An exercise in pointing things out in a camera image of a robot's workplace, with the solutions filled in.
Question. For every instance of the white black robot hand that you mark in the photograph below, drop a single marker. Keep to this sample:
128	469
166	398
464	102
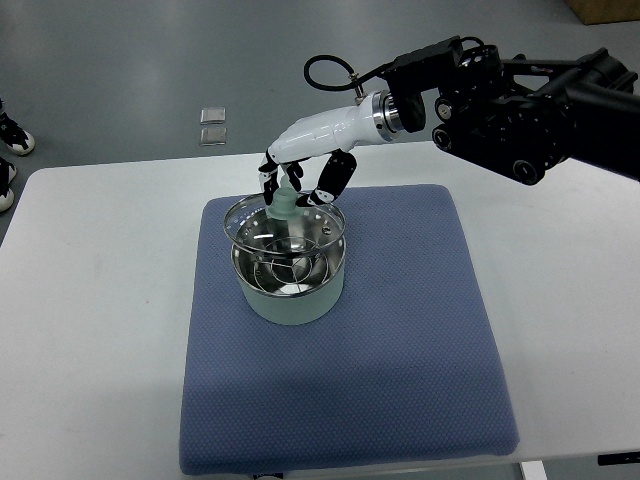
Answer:
335	133

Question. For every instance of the glass lid with green knob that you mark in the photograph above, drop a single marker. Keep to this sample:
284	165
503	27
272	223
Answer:
283	229

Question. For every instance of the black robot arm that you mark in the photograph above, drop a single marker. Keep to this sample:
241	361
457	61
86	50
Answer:
519	117

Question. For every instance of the pale green steel pot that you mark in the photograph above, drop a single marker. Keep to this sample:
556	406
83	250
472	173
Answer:
295	290

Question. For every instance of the upper metal floor plate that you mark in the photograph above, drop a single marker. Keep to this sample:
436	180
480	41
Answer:
213	115

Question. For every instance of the cardboard box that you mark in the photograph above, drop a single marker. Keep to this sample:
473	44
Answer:
595	12

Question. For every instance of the blue quilted mat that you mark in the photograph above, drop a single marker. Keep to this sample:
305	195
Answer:
404	367

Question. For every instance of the black white sneaker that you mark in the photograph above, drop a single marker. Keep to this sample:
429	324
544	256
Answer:
7	174
18	141

